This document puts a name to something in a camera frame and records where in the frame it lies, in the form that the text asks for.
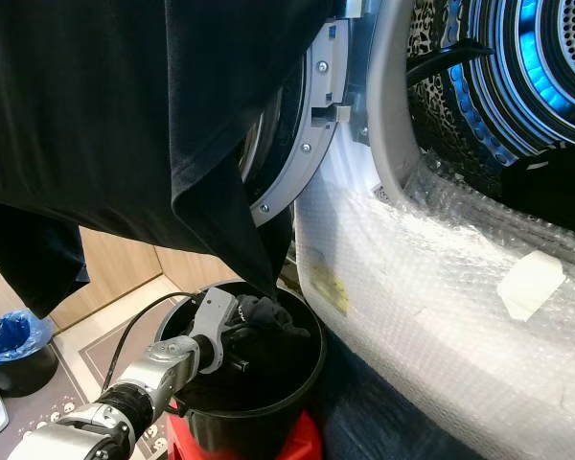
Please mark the yellow sticker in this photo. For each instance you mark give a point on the yellow sticker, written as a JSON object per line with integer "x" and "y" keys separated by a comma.
{"x": 330, "y": 286}

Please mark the plain grey floor mat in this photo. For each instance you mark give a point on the plain grey floor mat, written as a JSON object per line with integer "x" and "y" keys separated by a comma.
{"x": 110, "y": 331}

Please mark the dark blue fabric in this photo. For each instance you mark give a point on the dark blue fabric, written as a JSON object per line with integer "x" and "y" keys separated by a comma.
{"x": 383, "y": 422}

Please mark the white paper label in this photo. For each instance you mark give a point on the white paper label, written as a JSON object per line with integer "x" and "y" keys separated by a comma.
{"x": 530, "y": 286}

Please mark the black drum paddle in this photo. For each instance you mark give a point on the black drum paddle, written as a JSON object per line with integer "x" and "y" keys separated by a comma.
{"x": 446, "y": 62}

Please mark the grey skull print mat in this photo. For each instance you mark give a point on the grey skull print mat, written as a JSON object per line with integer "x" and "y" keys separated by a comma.
{"x": 62, "y": 412}

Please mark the blue bin liner bag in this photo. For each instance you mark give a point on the blue bin liner bag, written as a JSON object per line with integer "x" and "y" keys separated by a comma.
{"x": 10, "y": 335}

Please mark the black waste bin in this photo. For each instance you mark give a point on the black waste bin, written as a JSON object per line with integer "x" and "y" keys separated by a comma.
{"x": 29, "y": 379}

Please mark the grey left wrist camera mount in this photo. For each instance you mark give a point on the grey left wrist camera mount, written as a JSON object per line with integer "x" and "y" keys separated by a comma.
{"x": 215, "y": 316}

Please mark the black garment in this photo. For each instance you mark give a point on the black garment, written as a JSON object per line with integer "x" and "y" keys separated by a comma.
{"x": 134, "y": 115}

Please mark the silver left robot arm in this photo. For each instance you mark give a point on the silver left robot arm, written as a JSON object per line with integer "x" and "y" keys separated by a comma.
{"x": 163, "y": 369}

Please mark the grey round washer door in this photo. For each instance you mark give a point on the grey round washer door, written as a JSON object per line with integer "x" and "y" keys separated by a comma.
{"x": 311, "y": 125}

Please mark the red stool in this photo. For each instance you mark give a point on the red stool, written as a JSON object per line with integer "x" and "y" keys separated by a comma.
{"x": 182, "y": 441}

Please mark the dark garment in drum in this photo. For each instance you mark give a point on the dark garment in drum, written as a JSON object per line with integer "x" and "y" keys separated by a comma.
{"x": 551, "y": 196}

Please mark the clear bubble wrap sheet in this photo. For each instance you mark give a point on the clear bubble wrap sheet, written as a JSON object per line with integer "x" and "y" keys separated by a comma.
{"x": 422, "y": 307}

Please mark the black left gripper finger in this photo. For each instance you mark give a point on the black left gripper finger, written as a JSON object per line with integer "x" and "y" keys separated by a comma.
{"x": 259, "y": 311}
{"x": 286, "y": 337}

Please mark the light wooden cabinet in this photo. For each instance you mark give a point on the light wooden cabinet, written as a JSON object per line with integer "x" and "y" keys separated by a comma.
{"x": 115, "y": 264}

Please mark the leopard print garment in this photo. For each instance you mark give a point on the leopard print garment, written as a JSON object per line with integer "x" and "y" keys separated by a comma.
{"x": 431, "y": 115}

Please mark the steel washer drum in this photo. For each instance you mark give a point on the steel washer drum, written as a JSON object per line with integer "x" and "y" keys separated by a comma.
{"x": 537, "y": 67}

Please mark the black plastic bucket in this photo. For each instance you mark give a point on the black plastic bucket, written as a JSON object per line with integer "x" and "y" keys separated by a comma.
{"x": 287, "y": 412}

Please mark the grey rubber door gasket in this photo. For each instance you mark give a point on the grey rubber door gasket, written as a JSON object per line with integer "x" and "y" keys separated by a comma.
{"x": 388, "y": 105}

